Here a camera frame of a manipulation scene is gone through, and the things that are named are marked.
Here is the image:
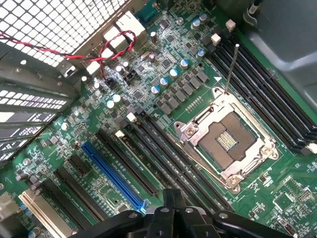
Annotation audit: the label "silver CPU socket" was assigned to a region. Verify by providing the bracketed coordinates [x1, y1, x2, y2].
[173, 86, 279, 194]

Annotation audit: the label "long black expansion slot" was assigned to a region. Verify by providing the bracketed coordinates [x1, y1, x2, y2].
[96, 129, 159, 197]
[41, 178, 96, 231]
[54, 166, 111, 222]

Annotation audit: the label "black RAM slot white latches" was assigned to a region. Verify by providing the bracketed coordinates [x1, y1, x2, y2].
[211, 33, 317, 155]
[225, 19, 317, 121]
[126, 113, 221, 214]
[114, 129, 169, 196]

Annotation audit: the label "short black expansion slot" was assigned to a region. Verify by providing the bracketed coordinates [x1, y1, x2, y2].
[67, 154, 93, 176]

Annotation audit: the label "silver rear port housing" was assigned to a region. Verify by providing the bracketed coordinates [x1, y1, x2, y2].
[114, 11, 147, 38]
[103, 26, 127, 50]

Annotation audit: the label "black looped wire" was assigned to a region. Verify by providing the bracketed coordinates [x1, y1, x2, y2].
[244, 0, 265, 25]

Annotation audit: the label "beige expansion slot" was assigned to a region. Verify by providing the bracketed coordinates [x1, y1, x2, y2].
[18, 188, 79, 238]

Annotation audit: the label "thin closed locking lever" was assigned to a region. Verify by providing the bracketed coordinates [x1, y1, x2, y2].
[177, 141, 230, 186]

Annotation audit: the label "open grey metal PC case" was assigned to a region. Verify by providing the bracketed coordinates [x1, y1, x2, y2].
[0, 0, 317, 169]

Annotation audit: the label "green Dell motherboard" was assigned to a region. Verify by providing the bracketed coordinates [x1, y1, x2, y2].
[0, 0, 317, 238]

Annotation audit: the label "blue expansion slot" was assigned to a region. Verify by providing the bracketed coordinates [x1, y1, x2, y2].
[81, 141, 149, 213]

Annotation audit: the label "thin raised locking lever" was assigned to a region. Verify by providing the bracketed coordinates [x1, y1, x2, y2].
[224, 44, 240, 95]

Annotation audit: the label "red black twisted wire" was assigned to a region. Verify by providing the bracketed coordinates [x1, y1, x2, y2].
[0, 29, 137, 83]

